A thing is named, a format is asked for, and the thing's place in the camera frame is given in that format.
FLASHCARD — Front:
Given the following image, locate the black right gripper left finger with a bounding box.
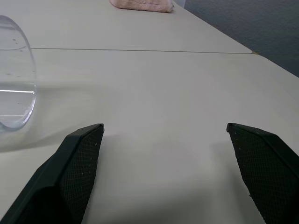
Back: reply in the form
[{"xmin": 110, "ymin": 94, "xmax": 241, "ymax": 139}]
[{"xmin": 0, "ymin": 123, "xmax": 105, "ymax": 224}]

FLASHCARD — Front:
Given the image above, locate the clear plastic cup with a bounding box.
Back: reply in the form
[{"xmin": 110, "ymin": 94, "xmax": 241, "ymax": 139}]
[{"xmin": 0, "ymin": 15, "xmax": 37, "ymax": 133}]

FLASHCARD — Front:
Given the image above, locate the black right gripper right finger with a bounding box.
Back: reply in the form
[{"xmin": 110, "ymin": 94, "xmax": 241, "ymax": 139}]
[{"xmin": 226, "ymin": 123, "xmax": 299, "ymax": 224}]

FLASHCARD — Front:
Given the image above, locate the pink folded towel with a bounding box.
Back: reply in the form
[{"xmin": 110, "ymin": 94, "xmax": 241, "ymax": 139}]
[{"xmin": 109, "ymin": 0, "xmax": 175, "ymax": 14}]

